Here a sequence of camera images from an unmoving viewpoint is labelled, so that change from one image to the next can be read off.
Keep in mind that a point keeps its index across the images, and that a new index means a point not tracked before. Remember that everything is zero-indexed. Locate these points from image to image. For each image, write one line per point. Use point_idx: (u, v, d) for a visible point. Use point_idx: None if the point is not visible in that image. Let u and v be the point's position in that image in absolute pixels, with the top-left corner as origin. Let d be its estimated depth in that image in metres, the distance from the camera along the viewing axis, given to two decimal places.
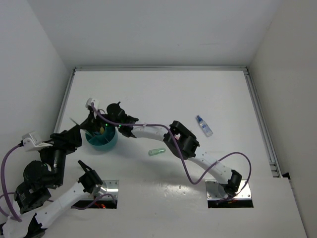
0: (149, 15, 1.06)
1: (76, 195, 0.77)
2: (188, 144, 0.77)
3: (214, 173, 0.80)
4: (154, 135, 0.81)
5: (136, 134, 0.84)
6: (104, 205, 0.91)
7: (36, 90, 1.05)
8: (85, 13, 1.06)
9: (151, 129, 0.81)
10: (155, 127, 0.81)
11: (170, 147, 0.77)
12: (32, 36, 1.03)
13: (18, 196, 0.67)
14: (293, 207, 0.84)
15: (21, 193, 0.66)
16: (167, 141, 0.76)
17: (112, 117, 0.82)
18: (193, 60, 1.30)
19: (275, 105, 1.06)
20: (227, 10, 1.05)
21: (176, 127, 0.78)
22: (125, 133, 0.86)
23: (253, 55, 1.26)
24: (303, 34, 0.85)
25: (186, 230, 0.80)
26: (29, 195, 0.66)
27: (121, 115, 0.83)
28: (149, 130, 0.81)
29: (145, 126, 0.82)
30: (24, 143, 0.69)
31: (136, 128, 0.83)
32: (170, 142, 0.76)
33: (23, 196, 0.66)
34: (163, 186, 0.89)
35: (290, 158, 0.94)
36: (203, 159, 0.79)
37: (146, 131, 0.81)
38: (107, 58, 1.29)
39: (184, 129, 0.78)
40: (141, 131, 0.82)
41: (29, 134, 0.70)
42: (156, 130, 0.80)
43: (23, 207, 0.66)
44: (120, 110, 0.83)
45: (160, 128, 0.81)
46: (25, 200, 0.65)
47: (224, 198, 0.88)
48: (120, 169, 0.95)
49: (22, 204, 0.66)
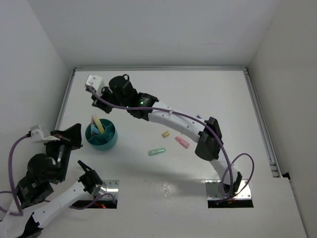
0: (149, 15, 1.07)
1: (76, 194, 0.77)
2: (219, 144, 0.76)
3: (227, 174, 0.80)
4: (181, 127, 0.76)
5: (157, 119, 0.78)
6: (104, 205, 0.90)
7: (36, 90, 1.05)
8: (84, 14, 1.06)
9: (180, 120, 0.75)
10: (184, 119, 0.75)
11: (199, 146, 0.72)
12: (32, 36, 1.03)
13: (20, 190, 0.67)
14: (293, 208, 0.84)
15: (23, 187, 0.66)
16: (202, 141, 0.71)
17: (118, 90, 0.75)
18: (193, 61, 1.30)
19: (275, 105, 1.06)
20: (227, 11, 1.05)
21: (212, 125, 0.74)
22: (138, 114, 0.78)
23: (253, 55, 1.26)
24: (303, 35, 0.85)
25: (186, 230, 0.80)
26: (31, 190, 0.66)
27: (126, 87, 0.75)
28: (176, 120, 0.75)
29: (171, 113, 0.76)
30: (32, 134, 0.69)
31: (158, 113, 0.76)
32: (204, 142, 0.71)
33: (25, 189, 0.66)
34: (164, 186, 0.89)
35: (290, 158, 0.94)
36: (222, 161, 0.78)
37: (173, 119, 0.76)
38: (108, 57, 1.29)
39: (218, 130, 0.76)
40: (165, 118, 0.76)
41: (38, 126, 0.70)
42: (187, 124, 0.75)
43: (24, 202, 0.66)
44: (125, 82, 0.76)
45: (191, 122, 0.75)
46: (27, 194, 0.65)
47: (224, 198, 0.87)
48: (120, 170, 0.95)
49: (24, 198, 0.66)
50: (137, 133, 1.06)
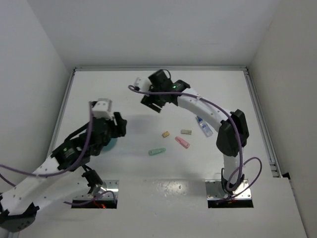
0: (150, 15, 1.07)
1: (80, 186, 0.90)
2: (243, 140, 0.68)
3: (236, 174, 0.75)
4: (206, 115, 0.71)
5: (185, 105, 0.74)
6: (104, 205, 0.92)
7: (36, 90, 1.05)
8: (84, 14, 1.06)
9: (206, 107, 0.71)
10: (211, 107, 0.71)
11: (221, 136, 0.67)
12: (32, 36, 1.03)
13: (62, 151, 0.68)
14: (293, 208, 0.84)
15: (68, 149, 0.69)
16: (224, 129, 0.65)
17: (155, 80, 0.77)
18: (193, 61, 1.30)
19: (275, 105, 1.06)
20: (227, 11, 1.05)
21: (238, 117, 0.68)
22: (168, 98, 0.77)
23: (253, 55, 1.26)
24: (303, 34, 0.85)
25: (186, 230, 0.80)
26: (78, 152, 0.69)
27: (160, 74, 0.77)
28: (202, 107, 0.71)
29: (198, 99, 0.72)
30: (99, 103, 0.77)
31: (186, 99, 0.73)
32: (226, 131, 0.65)
33: (71, 151, 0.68)
34: (164, 186, 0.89)
35: (290, 158, 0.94)
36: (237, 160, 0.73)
37: (198, 105, 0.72)
38: (108, 57, 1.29)
39: (244, 125, 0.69)
40: (191, 103, 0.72)
41: (109, 99, 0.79)
42: (212, 111, 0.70)
43: (66, 163, 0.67)
44: (159, 71, 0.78)
45: (217, 111, 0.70)
46: (71, 155, 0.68)
47: (224, 198, 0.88)
48: (120, 170, 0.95)
49: (67, 159, 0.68)
50: (137, 132, 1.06)
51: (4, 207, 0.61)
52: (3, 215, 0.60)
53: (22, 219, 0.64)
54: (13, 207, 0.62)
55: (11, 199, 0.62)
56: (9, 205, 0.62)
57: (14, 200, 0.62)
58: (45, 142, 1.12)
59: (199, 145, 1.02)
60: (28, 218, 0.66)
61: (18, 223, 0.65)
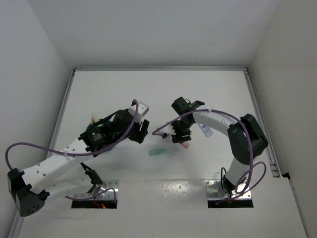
0: (150, 15, 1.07)
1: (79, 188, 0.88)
2: (259, 146, 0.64)
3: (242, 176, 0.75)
4: (219, 125, 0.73)
5: (201, 120, 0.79)
6: (104, 205, 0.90)
7: (36, 90, 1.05)
8: (84, 14, 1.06)
9: (218, 116, 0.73)
10: (222, 114, 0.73)
11: (234, 142, 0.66)
12: (33, 36, 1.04)
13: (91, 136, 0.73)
14: (293, 208, 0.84)
15: (96, 134, 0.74)
16: (232, 132, 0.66)
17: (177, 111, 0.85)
18: (193, 61, 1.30)
19: (275, 105, 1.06)
20: (227, 11, 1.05)
21: (248, 121, 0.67)
22: (187, 117, 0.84)
23: (253, 56, 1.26)
24: (303, 34, 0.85)
25: (186, 229, 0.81)
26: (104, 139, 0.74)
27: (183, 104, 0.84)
28: (214, 117, 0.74)
29: (210, 112, 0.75)
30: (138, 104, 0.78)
31: (200, 113, 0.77)
32: (234, 134, 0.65)
33: (98, 136, 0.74)
34: (163, 186, 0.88)
35: (290, 158, 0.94)
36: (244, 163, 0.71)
37: (211, 117, 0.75)
38: (108, 57, 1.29)
39: (259, 129, 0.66)
40: (204, 116, 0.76)
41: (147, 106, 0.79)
42: (223, 118, 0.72)
43: (93, 146, 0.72)
44: (181, 99, 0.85)
45: (228, 117, 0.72)
46: (98, 139, 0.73)
47: (224, 198, 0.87)
48: (121, 170, 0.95)
49: (94, 142, 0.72)
50: None
51: (26, 182, 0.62)
52: (25, 190, 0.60)
53: (35, 200, 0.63)
54: (36, 182, 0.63)
55: (35, 174, 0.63)
56: (33, 180, 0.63)
57: (36, 176, 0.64)
58: (45, 143, 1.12)
59: (199, 145, 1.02)
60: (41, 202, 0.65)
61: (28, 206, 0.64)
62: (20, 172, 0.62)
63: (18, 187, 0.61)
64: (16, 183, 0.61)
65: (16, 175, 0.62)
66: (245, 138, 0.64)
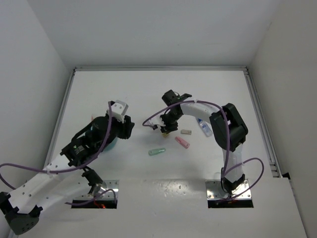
0: (149, 15, 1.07)
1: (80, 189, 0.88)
2: (238, 134, 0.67)
3: (234, 171, 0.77)
4: (202, 114, 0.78)
5: (188, 111, 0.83)
6: (104, 205, 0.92)
7: (36, 90, 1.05)
8: (84, 14, 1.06)
9: (201, 106, 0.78)
10: (206, 104, 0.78)
11: (215, 129, 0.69)
12: (33, 36, 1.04)
13: (72, 149, 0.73)
14: (294, 208, 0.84)
15: (77, 147, 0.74)
16: (213, 119, 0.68)
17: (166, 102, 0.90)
18: (193, 61, 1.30)
19: (275, 105, 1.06)
20: (227, 11, 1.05)
21: (229, 109, 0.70)
22: (175, 109, 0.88)
23: (253, 56, 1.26)
24: (303, 34, 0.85)
25: (186, 229, 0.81)
26: (86, 150, 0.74)
27: (171, 95, 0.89)
28: (199, 107, 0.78)
29: (195, 102, 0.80)
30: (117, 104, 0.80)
31: (186, 104, 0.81)
32: (215, 121, 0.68)
33: (80, 148, 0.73)
34: (163, 186, 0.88)
35: (290, 159, 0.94)
36: (236, 157, 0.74)
37: (196, 106, 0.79)
38: (108, 57, 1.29)
39: (238, 117, 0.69)
40: (190, 107, 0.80)
41: (126, 104, 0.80)
42: (206, 107, 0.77)
43: (77, 159, 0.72)
44: (170, 91, 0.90)
45: (211, 106, 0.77)
46: (80, 152, 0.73)
47: (223, 198, 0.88)
48: (121, 170, 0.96)
49: (77, 155, 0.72)
50: (137, 132, 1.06)
51: (13, 205, 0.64)
52: (13, 212, 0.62)
53: (27, 219, 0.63)
54: (22, 205, 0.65)
55: (20, 197, 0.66)
56: (18, 202, 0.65)
57: (22, 198, 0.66)
58: (45, 143, 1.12)
59: (199, 145, 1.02)
60: (33, 219, 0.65)
61: (23, 225, 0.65)
62: (6, 196, 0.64)
63: (6, 210, 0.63)
64: (3, 206, 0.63)
65: (3, 199, 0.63)
66: (225, 125, 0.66)
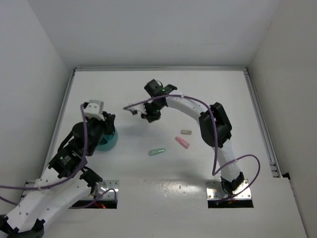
0: (149, 15, 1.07)
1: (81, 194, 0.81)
2: (224, 131, 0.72)
3: (228, 169, 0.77)
4: (190, 111, 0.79)
5: (174, 105, 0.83)
6: (104, 205, 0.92)
7: (36, 90, 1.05)
8: (84, 14, 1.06)
9: (189, 103, 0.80)
10: (193, 102, 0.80)
11: (203, 127, 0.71)
12: (32, 36, 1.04)
13: (59, 161, 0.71)
14: (294, 208, 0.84)
15: (64, 156, 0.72)
16: (203, 119, 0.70)
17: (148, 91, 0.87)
18: (193, 61, 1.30)
19: (275, 105, 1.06)
20: (227, 11, 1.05)
21: (217, 109, 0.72)
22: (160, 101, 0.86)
23: (253, 56, 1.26)
24: (303, 34, 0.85)
25: (186, 229, 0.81)
26: (74, 159, 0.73)
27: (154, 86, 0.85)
28: (186, 104, 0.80)
29: (182, 97, 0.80)
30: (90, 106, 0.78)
31: (173, 99, 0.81)
32: (205, 121, 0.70)
33: (67, 158, 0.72)
34: (164, 186, 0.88)
35: (291, 159, 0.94)
36: (227, 153, 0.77)
37: (183, 103, 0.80)
38: (108, 58, 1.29)
39: (225, 116, 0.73)
40: (177, 101, 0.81)
41: (98, 103, 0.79)
42: (194, 105, 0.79)
43: (65, 171, 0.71)
44: (153, 82, 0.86)
45: (198, 104, 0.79)
46: (68, 162, 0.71)
47: (223, 197, 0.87)
48: (121, 170, 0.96)
49: (65, 166, 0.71)
50: (137, 132, 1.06)
51: (13, 226, 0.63)
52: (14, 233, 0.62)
53: (31, 235, 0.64)
54: (21, 224, 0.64)
55: (17, 216, 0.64)
56: (17, 223, 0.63)
57: (20, 217, 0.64)
58: (45, 143, 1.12)
59: (199, 144, 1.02)
60: (38, 233, 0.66)
61: None
62: (4, 218, 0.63)
63: (8, 229, 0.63)
64: (4, 229, 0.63)
65: (2, 222, 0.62)
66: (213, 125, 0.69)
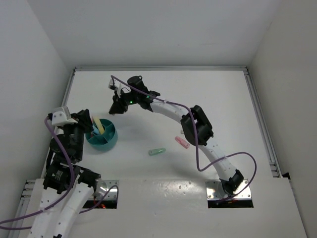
0: (150, 15, 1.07)
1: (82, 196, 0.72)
2: (204, 130, 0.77)
3: (220, 166, 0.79)
4: (172, 114, 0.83)
5: (156, 108, 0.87)
6: (104, 205, 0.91)
7: (36, 90, 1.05)
8: (84, 14, 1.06)
9: (171, 107, 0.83)
10: (175, 106, 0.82)
11: (185, 129, 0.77)
12: (32, 35, 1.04)
13: (52, 178, 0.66)
14: (294, 208, 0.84)
15: (55, 173, 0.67)
16: (184, 122, 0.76)
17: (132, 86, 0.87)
18: (193, 61, 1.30)
19: (275, 105, 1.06)
20: (227, 10, 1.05)
21: (196, 111, 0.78)
22: (144, 105, 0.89)
23: (253, 56, 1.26)
24: (303, 34, 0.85)
25: (186, 229, 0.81)
26: (66, 171, 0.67)
27: (139, 83, 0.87)
28: (169, 107, 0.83)
29: (165, 102, 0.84)
30: (56, 116, 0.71)
31: (156, 103, 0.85)
32: (186, 123, 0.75)
33: (59, 173, 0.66)
34: (163, 186, 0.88)
35: (291, 159, 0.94)
36: (213, 150, 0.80)
37: (166, 107, 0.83)
38: (108, 57, 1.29)
39: (204, 117, 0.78)
40: (160, 106, 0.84)
41: (61, 108, 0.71)
42: (176, 109, 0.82)
43: (62, 185, 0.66)
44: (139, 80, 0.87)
45: (179, 108, 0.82)
46: (62, 176, 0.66)
47: (223, 198, 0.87)
48: (121, 170, 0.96)
49: (60, 181, 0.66)
50: (137, 132, 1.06)
51: None
52: None
53: None
54: None
55: None
56: None
57: None
58: (45, 143, 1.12)
59: None
60: None
61: None
62: None
63: None
64: None
65: None
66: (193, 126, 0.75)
